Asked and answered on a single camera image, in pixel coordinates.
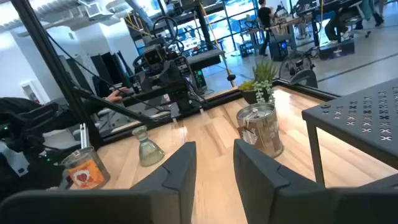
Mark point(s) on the exercise bike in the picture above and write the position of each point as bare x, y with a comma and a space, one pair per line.
306, 77

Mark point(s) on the black frame brace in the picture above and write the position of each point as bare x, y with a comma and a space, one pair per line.
124, 110

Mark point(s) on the black planter with succulents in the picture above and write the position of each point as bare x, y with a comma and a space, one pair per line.
250, 96

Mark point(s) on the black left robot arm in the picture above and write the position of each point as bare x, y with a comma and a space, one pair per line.
186, 102

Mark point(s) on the person's hand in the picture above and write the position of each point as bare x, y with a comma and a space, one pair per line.
116, 96

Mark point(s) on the black computer tower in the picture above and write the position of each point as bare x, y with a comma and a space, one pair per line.
278, 49

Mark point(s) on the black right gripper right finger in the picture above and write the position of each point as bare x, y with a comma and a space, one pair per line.
295, 205

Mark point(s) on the glass jar candle orange label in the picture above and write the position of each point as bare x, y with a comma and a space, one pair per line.
85, 175

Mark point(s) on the black frame post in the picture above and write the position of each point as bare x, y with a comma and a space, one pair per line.
53, 62

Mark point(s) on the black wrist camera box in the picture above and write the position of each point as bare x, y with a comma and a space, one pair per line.
154, 56

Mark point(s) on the black perforated metal shelf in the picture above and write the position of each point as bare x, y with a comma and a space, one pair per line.
357, 130

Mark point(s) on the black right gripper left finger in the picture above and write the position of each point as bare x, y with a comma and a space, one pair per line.
93, 208

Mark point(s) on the silver tin candle with lid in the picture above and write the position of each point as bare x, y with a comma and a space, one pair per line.
261, 133

